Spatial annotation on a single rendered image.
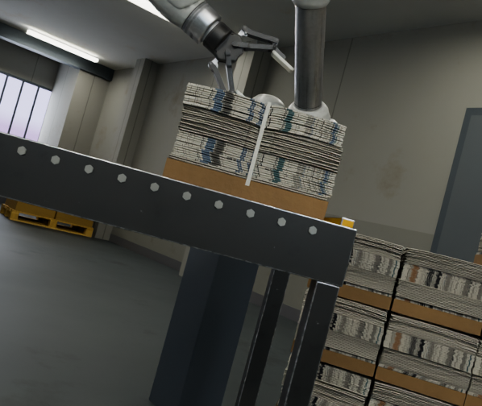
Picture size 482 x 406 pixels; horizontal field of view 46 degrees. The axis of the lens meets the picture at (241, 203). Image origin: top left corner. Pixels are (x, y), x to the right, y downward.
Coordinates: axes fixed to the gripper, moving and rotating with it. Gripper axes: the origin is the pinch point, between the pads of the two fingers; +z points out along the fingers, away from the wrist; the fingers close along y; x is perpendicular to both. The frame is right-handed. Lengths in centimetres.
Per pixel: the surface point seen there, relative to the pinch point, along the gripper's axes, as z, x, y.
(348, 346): 76, -46, 34
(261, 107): 1.9, 13.8, 8.5
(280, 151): 11.8, 14.8, 13.2
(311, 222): 25.2, 28.4, 22.2
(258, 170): 10.9, 14.1, 19.6
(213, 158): 1.6, 13.7, 24.4
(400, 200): 137, -333, -95
